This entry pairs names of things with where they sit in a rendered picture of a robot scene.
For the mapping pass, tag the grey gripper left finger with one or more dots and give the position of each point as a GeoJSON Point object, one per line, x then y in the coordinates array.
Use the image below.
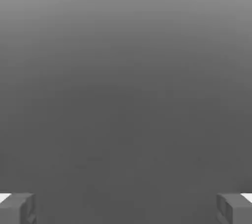
{"type": "Point", "coordinates": [15, 210]}

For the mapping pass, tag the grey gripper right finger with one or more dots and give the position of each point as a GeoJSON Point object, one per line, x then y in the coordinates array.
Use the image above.
{"type": "Point", "coordinates": [236, 210]}

